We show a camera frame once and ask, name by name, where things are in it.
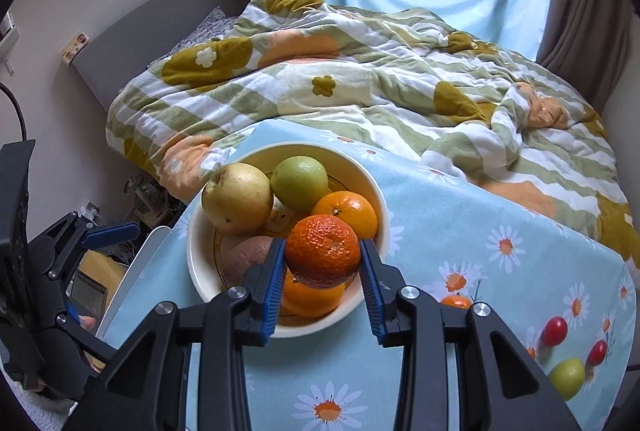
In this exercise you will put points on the small tangerine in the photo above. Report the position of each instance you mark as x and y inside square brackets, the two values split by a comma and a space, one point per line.
[455, 301]
[322, 251]

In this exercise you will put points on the yellow pear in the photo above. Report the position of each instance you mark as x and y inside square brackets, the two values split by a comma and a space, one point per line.
[237, 198]

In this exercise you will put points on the bedside clutter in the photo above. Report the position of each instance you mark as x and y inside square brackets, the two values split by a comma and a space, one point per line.
[145, 201]

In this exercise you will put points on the patterned pillow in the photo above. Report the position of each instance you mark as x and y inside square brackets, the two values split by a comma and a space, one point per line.
[210, 23]

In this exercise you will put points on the wall socket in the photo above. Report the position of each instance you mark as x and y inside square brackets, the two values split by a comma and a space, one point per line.
[75, 46]

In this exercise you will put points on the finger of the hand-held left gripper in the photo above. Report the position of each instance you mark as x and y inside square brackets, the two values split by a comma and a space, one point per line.
[112, 233]
[85, 338]

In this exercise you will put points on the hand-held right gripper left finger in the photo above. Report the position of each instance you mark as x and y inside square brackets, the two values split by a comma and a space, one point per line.
[272, 291]

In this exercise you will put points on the white power plug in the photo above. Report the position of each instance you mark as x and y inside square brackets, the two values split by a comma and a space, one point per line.
[91, 211]

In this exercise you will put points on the red cherry tomato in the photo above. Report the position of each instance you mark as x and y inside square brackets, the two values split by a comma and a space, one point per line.
[596, 352]
[555, 332]

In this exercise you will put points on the large orange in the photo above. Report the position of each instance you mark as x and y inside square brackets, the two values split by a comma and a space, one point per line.
[310, 302]
[350, 211]

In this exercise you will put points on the grey headboard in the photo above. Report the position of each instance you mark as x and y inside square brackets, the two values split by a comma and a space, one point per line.
[140, 21]

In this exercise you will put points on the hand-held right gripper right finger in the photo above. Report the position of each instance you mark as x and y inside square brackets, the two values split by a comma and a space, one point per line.
[372, 296]

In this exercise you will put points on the blue daisy tablecloth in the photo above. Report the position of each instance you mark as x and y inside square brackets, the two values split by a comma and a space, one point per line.
[450, 236]

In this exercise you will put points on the yellow box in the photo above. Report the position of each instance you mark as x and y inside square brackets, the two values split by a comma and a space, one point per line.
[102, 268]

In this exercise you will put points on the brownish pink fruit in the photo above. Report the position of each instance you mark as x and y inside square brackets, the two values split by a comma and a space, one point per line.
[242, 258]

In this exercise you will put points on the person's left hand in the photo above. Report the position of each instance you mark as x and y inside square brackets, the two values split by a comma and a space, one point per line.
[87, 322]

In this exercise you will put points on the green striped flower blanket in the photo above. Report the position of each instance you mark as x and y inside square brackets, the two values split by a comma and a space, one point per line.
[350, 76]

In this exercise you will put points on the white wall fixture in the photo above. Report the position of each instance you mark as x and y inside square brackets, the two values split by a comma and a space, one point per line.
[7, 38]

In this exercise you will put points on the cream yellow printed bowl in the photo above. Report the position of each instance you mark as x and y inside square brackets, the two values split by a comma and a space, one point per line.
[202, 278]

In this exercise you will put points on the green apple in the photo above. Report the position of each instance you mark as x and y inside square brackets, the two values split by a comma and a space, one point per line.
[299, 183]
[567, 378]

